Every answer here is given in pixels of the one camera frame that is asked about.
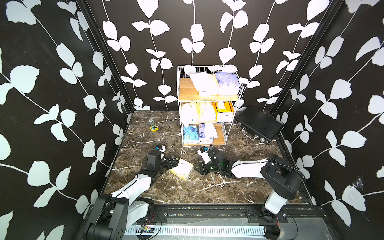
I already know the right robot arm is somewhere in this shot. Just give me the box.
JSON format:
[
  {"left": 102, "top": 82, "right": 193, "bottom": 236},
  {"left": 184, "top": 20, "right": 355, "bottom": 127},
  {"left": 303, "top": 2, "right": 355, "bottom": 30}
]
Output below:
[{"left": 194, "top": 147, "right": 305, "bottom": 222}]

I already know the white slotted cable duct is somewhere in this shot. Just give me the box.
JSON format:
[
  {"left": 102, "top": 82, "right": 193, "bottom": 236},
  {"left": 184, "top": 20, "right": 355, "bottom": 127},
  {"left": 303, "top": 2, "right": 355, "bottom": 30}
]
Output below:
[{"left": 125, "top": 226, "right": 266, "bottom": 238}]

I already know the yellow tissue pack middle shelf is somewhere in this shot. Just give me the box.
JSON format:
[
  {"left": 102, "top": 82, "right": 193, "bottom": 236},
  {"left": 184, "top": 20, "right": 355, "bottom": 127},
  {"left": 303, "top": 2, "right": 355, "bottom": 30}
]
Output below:
[{"left": 197, "top": 102, "right": 216, "bottom": 122}]

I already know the small circuit board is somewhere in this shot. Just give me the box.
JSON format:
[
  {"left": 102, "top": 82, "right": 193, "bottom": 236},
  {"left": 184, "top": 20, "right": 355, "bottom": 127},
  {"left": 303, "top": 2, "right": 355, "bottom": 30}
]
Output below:
[{"left": 139, "top": 225, "right": 155, "bottom": 235}]

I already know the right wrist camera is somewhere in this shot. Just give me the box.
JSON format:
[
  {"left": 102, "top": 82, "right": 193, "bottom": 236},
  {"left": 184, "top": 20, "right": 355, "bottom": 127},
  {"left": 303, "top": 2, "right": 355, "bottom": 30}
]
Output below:
[{"left": 198, "top": 147, "right": 211, "bottom": 164}]

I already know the blue tissue pack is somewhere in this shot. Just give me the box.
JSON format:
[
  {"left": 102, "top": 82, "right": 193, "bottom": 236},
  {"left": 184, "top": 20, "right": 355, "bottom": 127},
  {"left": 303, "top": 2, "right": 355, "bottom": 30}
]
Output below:
[{"left": 183, "top": 125, "right": 198, "bottom": 145}]

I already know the yellow clock toy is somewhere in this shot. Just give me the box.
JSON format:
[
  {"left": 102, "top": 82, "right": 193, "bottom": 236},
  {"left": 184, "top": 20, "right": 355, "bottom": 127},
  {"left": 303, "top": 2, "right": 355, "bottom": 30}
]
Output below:
[{"left": 150, "top": 125, "right": 158, "bottom": 132}]

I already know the purple tissue pack bottom shelf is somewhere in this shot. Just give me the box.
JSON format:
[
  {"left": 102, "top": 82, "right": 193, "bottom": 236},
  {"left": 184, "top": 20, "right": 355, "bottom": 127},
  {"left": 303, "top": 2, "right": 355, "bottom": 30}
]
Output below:
[{"left": 198, "top": 123, "right": 218, "bottom": 145}]

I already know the orange tissue pack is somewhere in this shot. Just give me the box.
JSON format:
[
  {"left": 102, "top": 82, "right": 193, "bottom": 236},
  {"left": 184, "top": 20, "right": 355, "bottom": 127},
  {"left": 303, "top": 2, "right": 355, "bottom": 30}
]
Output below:
[{"left": 214, "top": 101, "right": 234, "bottom": 123}]

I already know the black carrying case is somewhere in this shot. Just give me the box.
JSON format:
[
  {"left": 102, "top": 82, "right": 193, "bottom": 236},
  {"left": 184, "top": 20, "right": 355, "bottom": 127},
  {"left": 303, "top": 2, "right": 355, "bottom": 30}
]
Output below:
[{"left": 235, "top": 107, "right": 284, "bottom": 145}]

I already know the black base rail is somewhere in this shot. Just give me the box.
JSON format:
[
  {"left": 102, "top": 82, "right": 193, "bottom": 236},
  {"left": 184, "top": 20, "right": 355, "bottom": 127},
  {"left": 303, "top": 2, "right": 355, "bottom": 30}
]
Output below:
[{"left": 147, "top": 204, "right": 327, "bottom": 225}]

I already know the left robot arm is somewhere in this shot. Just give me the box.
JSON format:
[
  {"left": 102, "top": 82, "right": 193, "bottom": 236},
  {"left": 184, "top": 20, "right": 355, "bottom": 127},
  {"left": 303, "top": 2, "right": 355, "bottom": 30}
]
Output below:
[{"left": 82, "top": 147, "right": 180, "bottom": 240}]

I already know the orange-yellow tissue pack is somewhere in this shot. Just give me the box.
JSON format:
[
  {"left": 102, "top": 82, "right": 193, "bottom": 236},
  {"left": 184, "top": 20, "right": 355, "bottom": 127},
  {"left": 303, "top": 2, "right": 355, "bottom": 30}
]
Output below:
[{"left": 190, "top": 72, "right": 220, "bottom": 96}]

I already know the white wire shelf rack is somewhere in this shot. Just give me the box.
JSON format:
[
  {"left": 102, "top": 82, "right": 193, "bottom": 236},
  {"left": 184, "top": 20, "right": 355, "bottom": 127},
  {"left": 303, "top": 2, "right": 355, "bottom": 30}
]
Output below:
[{"left": 177, "top": 65, "right": 244, "bottom": 147}]

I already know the pale yellow tissue pack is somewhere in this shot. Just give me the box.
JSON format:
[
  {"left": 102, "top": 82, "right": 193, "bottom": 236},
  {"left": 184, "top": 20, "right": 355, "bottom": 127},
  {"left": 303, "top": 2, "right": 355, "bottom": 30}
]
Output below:
[{"left": 181, "top": 102, "right": 199, "bottom": 127}]

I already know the light yellow tissue pack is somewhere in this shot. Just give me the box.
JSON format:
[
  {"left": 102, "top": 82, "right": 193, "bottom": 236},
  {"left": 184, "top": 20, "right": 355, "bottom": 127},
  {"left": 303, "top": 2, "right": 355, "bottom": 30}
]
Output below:
[{"left": 169, "top": 159, "right": 194, "bottom": 181}]

